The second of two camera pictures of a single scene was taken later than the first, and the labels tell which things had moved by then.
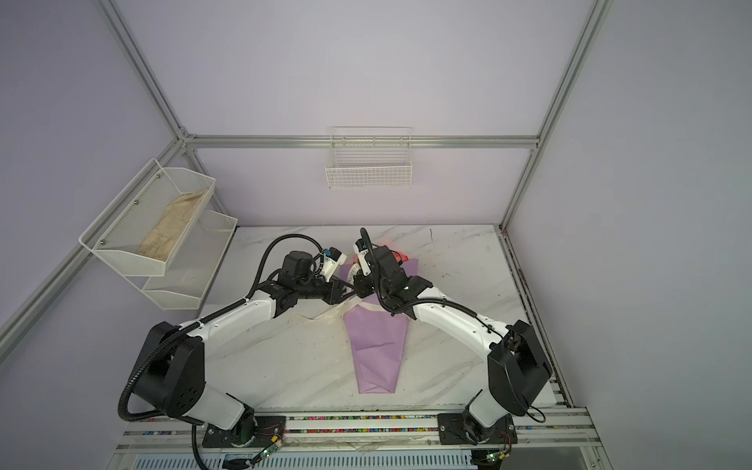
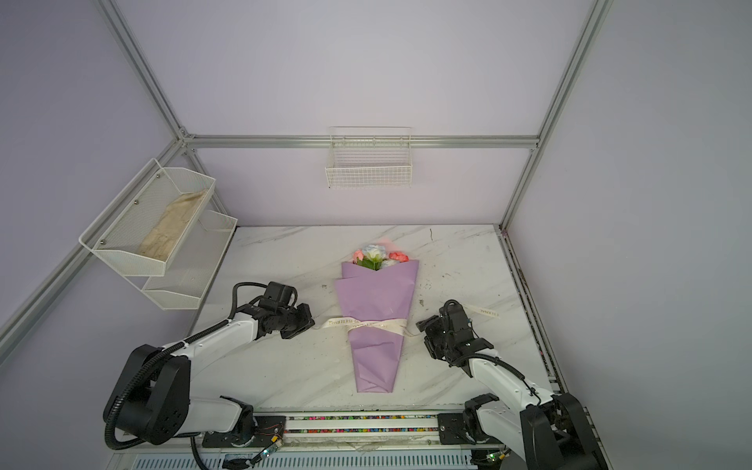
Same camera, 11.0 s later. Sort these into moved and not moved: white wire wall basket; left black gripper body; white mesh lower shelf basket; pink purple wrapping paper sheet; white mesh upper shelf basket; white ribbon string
Moved: white ribbon string; left black gripper body
Not moved: white wire wall basket; white mesh upper shelf basket; white mesh lower shelf basket; pink purple wrapping paper sheet
